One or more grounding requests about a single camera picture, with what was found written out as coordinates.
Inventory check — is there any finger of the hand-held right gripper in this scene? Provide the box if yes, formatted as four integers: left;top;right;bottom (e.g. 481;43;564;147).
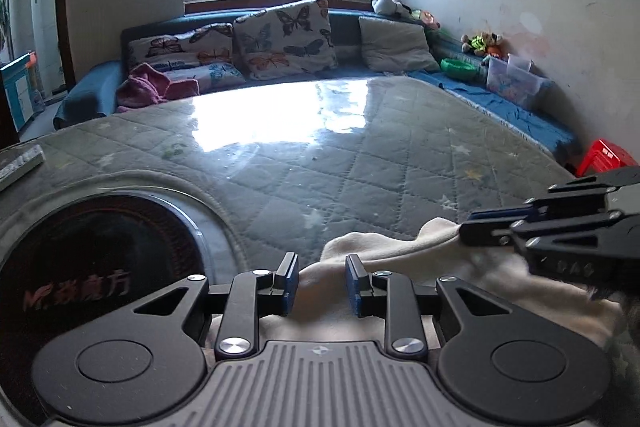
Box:
459;209;640;283
470;167;640;223

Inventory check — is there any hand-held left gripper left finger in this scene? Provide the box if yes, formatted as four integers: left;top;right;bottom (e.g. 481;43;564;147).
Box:
132;251;301;360

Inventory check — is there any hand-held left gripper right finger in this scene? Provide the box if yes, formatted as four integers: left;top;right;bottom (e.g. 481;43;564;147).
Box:
345;253;506;360

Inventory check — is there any cream garment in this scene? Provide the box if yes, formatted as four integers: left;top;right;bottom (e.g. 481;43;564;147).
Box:
205;217;626;358

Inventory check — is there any red plastic stool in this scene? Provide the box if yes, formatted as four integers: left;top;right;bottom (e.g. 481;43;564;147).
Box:
575;138;640;178

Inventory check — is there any clear plastic storage box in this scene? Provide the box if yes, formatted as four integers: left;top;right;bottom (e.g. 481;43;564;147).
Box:
486;53;551;112

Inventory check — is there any green bowl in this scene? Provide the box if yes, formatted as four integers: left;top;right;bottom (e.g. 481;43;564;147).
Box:
440;57;478;82

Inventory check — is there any brown and green plush toy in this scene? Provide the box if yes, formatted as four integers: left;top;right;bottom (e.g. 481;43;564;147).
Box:
460;32;503;58

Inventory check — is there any black round induction cooktop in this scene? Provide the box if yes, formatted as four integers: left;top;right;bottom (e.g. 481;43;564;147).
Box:
0;194;208;425

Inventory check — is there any grey pillow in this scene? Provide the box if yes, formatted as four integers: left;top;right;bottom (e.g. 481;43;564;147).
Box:
357;16;442;74

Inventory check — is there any colourful small plush toy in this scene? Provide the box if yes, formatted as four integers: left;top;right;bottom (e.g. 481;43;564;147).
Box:
412;9;442;32

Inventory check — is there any flat butterfly print cushion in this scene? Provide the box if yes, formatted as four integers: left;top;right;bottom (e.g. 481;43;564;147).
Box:
167;62;247;96

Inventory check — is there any panda plush toy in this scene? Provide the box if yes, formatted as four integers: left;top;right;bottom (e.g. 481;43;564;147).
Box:
371;0;411;18

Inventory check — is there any pink cloth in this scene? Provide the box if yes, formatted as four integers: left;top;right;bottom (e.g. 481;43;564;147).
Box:
116;62;200;112

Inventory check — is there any square butterfly print cushion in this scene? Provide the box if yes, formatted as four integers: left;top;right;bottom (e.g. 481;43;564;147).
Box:
232;0;338;81

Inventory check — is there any long butterfly print cushion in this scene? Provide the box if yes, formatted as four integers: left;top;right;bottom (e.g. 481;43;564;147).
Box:
127;23;236;72

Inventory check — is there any blue sofa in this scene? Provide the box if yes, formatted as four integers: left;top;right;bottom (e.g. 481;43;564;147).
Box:
52;7;583;168

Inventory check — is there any grey remote control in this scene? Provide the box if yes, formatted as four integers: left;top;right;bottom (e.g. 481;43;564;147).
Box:
0;144;46;192

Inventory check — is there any blue cabinet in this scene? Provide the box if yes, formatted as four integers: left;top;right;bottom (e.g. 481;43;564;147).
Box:
0;52;47;132

